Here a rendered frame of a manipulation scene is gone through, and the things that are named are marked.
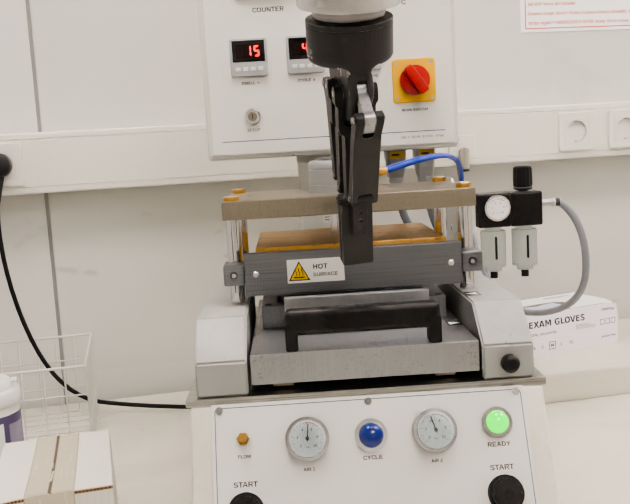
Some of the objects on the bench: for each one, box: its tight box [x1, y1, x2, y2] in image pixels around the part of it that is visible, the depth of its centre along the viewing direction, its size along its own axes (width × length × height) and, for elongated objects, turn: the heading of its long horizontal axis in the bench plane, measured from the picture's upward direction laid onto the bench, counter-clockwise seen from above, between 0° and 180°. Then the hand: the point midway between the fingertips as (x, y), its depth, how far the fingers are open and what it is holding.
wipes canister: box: [0, 374, 24, 504], centre depth 106 cm, size 9×9×15 cm
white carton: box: [521, 292, 618, 358], centre depth 148 cm, size 12×23×7 cm
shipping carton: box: [0, 430, 118, 504], centre depth 93 cm, size 19×13×9 cm
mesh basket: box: [0, 333, 99, 441], centre depth 127 cm, size 22×26×13 cm
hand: (355, 228), depth 82 cm, fingers closed
